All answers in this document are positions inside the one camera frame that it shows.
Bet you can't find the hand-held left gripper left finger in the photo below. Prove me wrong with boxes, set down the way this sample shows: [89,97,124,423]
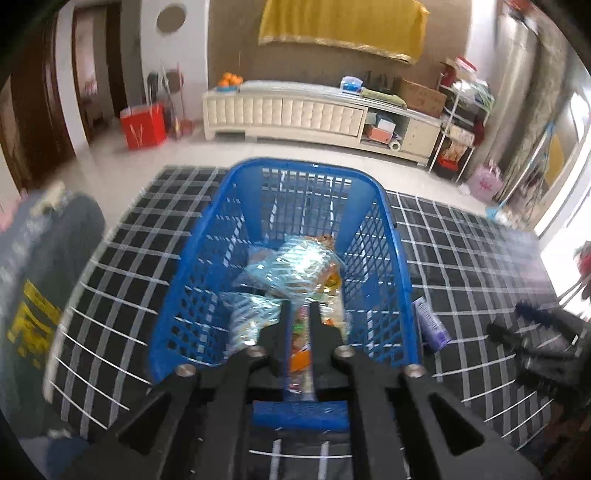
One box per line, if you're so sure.
[60,299,293,480]

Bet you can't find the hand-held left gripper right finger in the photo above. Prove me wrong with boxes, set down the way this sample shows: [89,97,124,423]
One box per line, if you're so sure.
[309,300,543,480]

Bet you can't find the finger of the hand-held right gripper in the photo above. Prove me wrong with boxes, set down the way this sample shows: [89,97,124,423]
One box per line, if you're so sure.
[515,300,591,333]
[487,323,578,365]

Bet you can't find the orange wafer snack packet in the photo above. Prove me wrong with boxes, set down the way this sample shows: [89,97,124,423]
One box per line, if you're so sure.
[287,300,319,402]

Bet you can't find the clear blue printed bag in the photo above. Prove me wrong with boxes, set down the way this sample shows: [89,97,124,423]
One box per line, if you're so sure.
[228,295,282,347]

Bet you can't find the clear bag with blue label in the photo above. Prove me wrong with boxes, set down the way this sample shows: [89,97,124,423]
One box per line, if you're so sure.
[231,233,345,296]

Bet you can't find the blue plastic basket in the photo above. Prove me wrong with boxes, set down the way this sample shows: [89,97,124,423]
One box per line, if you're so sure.
[148,158,423,433]

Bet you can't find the purple grape candy packet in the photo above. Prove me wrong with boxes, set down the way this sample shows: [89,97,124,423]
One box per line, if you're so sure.
[411,296,451,354]

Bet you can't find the black checkered tablecloth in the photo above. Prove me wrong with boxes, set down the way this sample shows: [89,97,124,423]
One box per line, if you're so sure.
[44,166,561,480]

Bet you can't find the pink bag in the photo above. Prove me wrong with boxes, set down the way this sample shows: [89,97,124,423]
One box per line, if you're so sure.
[468,161,504,201]

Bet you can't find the white shelf rack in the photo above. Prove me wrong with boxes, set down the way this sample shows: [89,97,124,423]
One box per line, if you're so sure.
[427,58,495,185]

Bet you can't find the patterned curtain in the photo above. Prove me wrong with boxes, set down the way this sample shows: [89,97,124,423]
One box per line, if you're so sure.
[501,28,573,217]

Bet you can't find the white TV cabinet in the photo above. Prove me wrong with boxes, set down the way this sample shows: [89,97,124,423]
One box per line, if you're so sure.
[202,79,445,166]

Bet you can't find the silver standing air conditioner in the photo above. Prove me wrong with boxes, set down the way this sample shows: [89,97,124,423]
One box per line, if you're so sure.
[480,14,541,176]

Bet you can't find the dark grey printed garment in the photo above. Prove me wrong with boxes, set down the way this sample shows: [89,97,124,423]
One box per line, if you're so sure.
[0,191,109,416]

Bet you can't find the broom with dustpan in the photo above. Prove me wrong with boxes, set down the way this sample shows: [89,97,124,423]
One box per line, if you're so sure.
[148,65,195,139]

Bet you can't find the green folded cloth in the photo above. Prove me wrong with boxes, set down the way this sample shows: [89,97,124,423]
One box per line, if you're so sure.
[360,88,409,108]

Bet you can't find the red paper bag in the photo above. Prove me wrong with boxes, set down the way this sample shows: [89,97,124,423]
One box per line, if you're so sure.
[120,104,167,151]

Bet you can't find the cardboard box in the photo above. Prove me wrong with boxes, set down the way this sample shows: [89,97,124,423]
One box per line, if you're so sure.
[398,78,448,118]

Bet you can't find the black router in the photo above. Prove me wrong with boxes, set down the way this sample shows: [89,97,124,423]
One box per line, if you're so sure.
[365,69,402,90]

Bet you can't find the yellow cloth cover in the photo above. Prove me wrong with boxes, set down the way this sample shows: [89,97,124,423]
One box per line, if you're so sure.
[257,0,430,65]

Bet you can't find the dark wooden door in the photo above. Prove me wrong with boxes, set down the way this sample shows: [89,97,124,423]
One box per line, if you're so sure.
[0,46,77,195]

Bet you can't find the dark wooden door frame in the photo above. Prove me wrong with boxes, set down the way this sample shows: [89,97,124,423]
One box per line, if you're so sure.
[69,4,127,144]

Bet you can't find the round brown wall plate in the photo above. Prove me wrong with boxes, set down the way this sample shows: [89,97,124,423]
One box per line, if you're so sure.
[156,4,188,34]

